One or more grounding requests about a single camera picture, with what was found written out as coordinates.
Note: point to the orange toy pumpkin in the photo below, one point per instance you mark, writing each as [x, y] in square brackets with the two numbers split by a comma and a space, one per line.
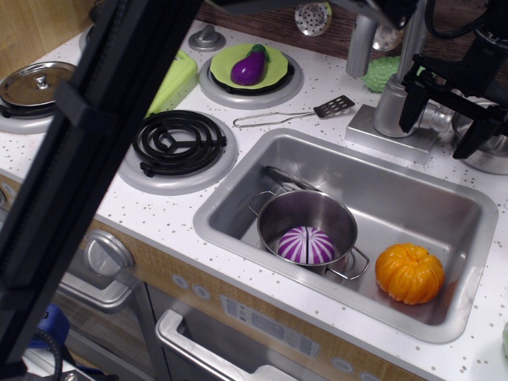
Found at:
[409, 274]

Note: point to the steel pot lid with knob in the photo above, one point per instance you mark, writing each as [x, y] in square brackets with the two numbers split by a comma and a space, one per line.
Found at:
[35, 85]

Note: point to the green cutting board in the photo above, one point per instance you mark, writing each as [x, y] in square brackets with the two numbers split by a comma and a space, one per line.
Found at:
[180, 80]

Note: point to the green bumpy toy vegetable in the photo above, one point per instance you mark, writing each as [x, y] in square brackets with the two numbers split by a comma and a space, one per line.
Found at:
[380, 72]

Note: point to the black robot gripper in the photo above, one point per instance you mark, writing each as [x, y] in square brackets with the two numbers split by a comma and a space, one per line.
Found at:
[467, 87]

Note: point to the purple toy eggplant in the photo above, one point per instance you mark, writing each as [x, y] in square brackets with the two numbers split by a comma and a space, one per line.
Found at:
[251, 70]

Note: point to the purple white striped onion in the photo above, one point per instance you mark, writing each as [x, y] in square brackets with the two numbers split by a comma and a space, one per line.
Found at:
[306, 245]

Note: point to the grey stove knob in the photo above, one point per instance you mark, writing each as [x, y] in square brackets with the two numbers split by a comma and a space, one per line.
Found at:
[207, 39]

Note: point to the silver toy faucet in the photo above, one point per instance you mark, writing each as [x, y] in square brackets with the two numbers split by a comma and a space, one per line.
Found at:
[377, 127]

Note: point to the steel pot at right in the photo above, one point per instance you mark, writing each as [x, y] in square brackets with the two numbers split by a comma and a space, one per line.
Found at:
[491, 157]

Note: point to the rear stove burner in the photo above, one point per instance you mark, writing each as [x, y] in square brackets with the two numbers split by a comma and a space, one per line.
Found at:
[289, 89]

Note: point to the grey oven knob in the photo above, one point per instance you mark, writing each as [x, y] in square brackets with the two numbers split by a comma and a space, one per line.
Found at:
[105, 255]

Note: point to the small metal spatula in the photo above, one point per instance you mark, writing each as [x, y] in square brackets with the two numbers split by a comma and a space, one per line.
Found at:
[331, 108]

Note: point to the black front coil burner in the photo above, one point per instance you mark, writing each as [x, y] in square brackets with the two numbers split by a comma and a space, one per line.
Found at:
[178, 142]

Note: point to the light green plate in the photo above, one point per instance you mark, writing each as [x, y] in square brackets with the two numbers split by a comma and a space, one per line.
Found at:
[222, 64]

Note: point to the silver oven door handle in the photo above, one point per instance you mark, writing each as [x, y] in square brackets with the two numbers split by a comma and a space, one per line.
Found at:
[214, 351]

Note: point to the black camera frame bar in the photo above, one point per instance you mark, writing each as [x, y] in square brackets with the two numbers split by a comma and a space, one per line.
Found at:
[98, 112]

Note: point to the hanging metal strainer ladle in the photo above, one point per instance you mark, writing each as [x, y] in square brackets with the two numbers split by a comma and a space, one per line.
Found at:
[313, 18]

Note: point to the silver sink basin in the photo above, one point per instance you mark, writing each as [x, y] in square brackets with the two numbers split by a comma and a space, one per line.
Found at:
[391, 204]

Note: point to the small steel pot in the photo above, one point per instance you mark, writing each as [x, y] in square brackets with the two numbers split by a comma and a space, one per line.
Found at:
[278, 213]

